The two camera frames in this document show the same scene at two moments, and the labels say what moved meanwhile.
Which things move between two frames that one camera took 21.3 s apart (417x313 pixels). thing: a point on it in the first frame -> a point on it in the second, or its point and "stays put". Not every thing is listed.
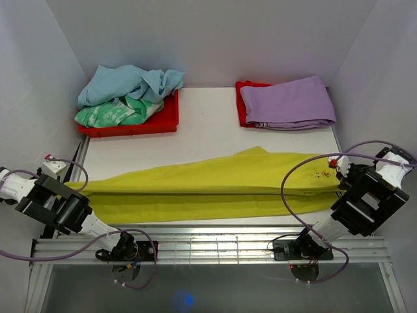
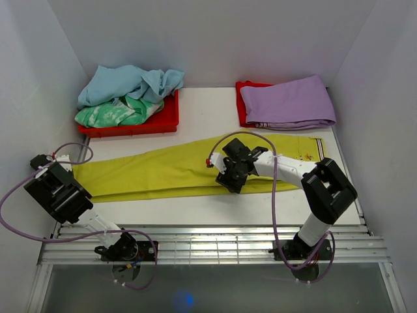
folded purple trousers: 299,105 stays put
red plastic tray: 166,120 stays put
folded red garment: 243,109 stays put
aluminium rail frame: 204,244 stays put
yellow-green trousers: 254,184 -> 181,168
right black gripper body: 354,174 -> 232,175
